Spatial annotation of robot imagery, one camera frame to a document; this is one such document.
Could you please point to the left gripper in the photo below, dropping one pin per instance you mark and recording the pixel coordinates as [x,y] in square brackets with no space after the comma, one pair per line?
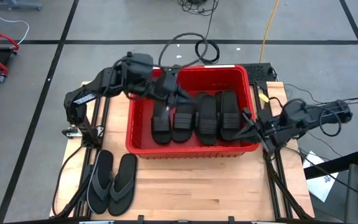
[169,82]

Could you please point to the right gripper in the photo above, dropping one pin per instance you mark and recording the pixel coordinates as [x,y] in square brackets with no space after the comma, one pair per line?
[267,127]

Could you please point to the black rubber slide sandal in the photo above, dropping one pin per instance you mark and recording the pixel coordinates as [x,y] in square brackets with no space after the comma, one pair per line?
[230,118]
[207,124]
[161,130]
[182,124]

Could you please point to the red plastic ribbed bin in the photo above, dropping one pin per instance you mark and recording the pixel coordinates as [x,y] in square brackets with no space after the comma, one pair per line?
[141,130]

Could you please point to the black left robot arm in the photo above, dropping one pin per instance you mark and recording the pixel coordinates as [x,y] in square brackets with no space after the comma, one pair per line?
[104,79]

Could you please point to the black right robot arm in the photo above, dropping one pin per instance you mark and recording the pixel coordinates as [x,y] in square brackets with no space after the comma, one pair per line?
[331,109]

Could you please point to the black perforated electronics box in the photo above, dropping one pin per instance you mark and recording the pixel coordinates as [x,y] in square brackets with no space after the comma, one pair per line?
[256,73]

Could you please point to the white paper sheet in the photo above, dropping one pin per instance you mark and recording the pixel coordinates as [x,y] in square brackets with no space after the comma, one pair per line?
[322,186]

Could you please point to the black table edge clamp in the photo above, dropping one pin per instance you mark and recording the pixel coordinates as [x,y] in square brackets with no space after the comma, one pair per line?
[140,218]
[231,219]

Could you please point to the black desk foot bar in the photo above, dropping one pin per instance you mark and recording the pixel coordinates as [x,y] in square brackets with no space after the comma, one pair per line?
[337,163]

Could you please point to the grey furniture base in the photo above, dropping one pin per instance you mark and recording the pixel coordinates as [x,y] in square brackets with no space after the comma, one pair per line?
[17,4]

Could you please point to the silver base bracket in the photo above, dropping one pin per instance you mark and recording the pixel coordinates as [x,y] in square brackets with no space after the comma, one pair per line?
[71,133]

